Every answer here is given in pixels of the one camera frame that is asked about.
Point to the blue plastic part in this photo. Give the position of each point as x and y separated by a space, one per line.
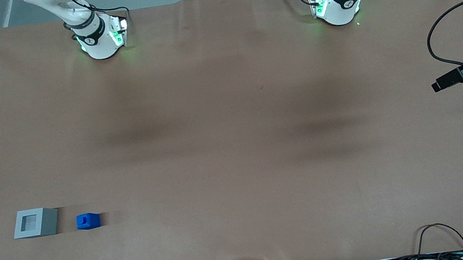
88 221

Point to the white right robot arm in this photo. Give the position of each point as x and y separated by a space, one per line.
99 40

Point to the gray square base block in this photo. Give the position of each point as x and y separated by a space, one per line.
49 221

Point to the brown table cover sheet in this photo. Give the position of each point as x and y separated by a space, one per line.
235 156

